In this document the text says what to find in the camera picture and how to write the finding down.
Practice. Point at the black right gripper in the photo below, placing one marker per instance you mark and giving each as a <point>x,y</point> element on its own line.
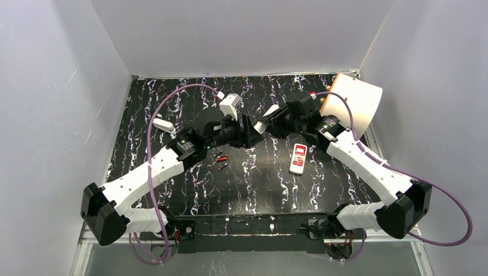
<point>281,121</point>

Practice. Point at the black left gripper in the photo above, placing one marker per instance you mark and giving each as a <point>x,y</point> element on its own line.
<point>241,131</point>

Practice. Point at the long white remote control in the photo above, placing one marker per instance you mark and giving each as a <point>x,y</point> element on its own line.
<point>260,127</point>

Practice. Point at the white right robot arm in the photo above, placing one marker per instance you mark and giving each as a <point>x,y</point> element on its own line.
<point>403,200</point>

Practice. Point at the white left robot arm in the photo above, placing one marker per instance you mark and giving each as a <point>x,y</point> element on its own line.
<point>107,209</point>

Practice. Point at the red and white remote control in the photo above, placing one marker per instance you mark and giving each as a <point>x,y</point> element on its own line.
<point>298,159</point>

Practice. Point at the red AAA battery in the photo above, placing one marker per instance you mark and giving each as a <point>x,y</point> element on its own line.
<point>222,159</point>

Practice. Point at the white round stool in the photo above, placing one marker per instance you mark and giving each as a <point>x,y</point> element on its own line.
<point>362,98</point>

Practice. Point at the small white plastic object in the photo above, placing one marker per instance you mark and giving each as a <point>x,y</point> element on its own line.
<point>163,125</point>

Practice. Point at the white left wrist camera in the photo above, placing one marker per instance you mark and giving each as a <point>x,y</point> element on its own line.
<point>229,106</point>

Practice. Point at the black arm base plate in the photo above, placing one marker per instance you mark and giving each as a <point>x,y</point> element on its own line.
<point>251,230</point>

